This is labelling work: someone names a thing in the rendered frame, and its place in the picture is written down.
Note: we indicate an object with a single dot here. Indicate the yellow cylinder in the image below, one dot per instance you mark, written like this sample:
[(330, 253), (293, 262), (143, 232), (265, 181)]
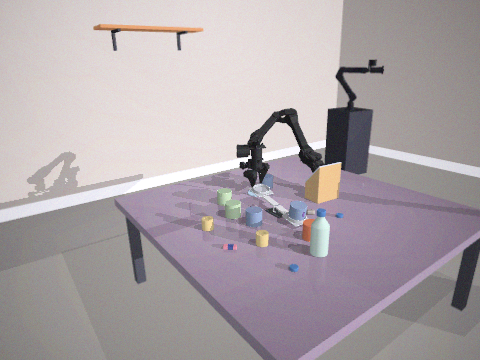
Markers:
[(262, 238), (207, 223)]

